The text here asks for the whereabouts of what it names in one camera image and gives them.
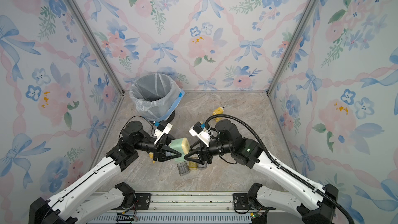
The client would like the clear trash bag blue band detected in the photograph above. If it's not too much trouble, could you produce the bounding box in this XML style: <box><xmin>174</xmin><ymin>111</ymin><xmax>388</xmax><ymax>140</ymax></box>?
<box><xmin>129</xmin><ymin>73</ymin><xmax>184</xmax><ymax>122</ymax></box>

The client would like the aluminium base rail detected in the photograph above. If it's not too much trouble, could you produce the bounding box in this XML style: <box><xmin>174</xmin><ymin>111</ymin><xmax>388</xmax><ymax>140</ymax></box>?
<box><xmin>58</xmin><ymin>190</ymin><xmax>324</xmax><ymax>224</ymax></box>

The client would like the green pencil sharpener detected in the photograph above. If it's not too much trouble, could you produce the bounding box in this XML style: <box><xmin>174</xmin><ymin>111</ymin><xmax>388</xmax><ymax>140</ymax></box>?
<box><xmin>170</xmin><ymin>138</ymin><xmax>190</xmax><ymax>164</ymax></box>

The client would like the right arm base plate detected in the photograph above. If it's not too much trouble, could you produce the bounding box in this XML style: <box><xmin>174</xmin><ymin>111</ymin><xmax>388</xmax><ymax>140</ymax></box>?
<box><xmin>232</xmin><ymin>193</ymin><xmax>276</xmax><ymax>212</ymax></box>

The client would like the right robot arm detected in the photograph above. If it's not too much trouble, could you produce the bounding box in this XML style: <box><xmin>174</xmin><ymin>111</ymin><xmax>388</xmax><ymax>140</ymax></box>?
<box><xmin>184</xmin><ymin>115</ymin><xmax>339</xmax><ymax>224</ymax></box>

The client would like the corner aluminium post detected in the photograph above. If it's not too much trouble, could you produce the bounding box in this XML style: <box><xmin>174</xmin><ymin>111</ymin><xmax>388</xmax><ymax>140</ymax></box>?
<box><xmin>65</xmin><ymin>0</ymin><xmax>124</xmax><ymax>95</ymax></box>
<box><xmin>267</xmin><ymin>0</ymin><xmax>319</xmax><ymax>98</ymax></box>

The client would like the clear blue sharpener tray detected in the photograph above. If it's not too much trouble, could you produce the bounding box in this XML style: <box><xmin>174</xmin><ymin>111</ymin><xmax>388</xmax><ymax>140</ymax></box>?
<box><xmin>198</xmin><ymin>162</ymin><xmax>208</xmax><ymax>170</ymax></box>

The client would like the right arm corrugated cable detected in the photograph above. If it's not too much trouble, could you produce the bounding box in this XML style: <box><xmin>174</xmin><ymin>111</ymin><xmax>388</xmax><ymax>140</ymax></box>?
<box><xmin>204</xmin><ymin>113</ymin><xmax>355</xmax><ymax>224</ymax></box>

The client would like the yellow transparent shavings tray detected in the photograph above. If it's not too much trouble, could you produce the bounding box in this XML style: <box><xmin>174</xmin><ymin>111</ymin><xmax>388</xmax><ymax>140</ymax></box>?
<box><xmin>188</xmin><ymin>161</ymin><xmax>198</xmax><ymax>171</ymax></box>

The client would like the yellow pencil sharpener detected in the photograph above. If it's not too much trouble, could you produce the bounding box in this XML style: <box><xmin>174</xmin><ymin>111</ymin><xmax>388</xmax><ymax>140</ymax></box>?
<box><xmin>149</xmin><ymin>152</ymin><xmax>156</xmax><ymax>164</ymax></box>
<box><xmin>212</xmin><ymin>107</ymin><xmax>224</xmax><ymax>115</ymax></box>

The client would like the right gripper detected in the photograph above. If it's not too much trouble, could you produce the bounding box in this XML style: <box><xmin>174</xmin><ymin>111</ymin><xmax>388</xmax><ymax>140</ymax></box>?
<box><xmin>184</xmin><ymin>137</ymin><xmax>234</xmax><ymax>163</ymax></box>

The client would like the dark shavings tray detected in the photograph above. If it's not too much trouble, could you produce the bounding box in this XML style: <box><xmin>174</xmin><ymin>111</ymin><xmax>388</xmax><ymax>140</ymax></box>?
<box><xmin>177</xmin><ymin>161</ymin><xmax>190</xmax><ymax>176</ymax></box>

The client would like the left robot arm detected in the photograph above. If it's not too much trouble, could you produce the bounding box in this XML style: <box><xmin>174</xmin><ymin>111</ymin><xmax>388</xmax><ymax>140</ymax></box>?
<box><xmin>29</xmin><ymin>120</ymin><xmax>181</xmax><ymax>224</ymax></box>

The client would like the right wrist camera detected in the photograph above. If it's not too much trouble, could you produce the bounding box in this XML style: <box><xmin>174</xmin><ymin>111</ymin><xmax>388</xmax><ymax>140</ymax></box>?
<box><xmin>189</xmin><ymin>122</ymin><xmax>211</xmax><ymax>147</ymax></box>

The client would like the right corner aluminium post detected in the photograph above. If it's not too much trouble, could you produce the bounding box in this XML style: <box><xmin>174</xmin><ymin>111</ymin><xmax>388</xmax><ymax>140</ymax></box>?
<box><xmin>267</xmin><ymin>0</ymin><xmax>319</xmax><ymax>98</ymax></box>

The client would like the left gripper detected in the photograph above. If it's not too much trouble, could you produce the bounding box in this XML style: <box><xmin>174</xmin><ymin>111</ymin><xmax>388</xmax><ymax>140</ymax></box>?
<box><xmin>135</xmin><ymin>134</ymin><xmax>184</xmax><ymax>162</ymax></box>

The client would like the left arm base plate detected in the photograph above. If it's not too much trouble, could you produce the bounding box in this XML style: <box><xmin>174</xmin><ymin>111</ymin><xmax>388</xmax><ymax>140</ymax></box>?
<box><xmin>106</xmin><ymin>192</ymin><xmax>152</xmax><ymax>211</ymax></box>

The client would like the black trash bin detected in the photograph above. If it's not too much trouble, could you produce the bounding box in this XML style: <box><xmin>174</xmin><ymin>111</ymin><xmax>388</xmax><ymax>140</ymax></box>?
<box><xmin>163</xmin><ymin>111</ymin><xmax>175</xmax><ymax>123</ymax></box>

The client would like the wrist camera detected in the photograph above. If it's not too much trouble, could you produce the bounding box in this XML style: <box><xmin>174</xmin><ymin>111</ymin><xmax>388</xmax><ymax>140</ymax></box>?
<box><xmin>154</xmin><ymin>120</ymin><xmax>173</xmax><ymax>145</ymax></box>
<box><xmin>189</xmin><ymin>122</ymin><xmax>211</xmax><ymax>147</ymax></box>

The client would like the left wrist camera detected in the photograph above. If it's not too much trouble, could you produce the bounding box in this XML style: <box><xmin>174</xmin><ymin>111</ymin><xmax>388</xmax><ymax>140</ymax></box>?
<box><xmin>154</xmin><ymin>120</ymin><xmax>173</xmax><ymax>145</ymax></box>

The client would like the left corner aluminium post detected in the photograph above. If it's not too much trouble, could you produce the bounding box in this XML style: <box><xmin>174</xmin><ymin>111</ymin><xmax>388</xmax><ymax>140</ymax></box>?
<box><xmin>65</xmin><ymin>0</ymin><xmax>124</xmax><ymax>95</ymax></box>

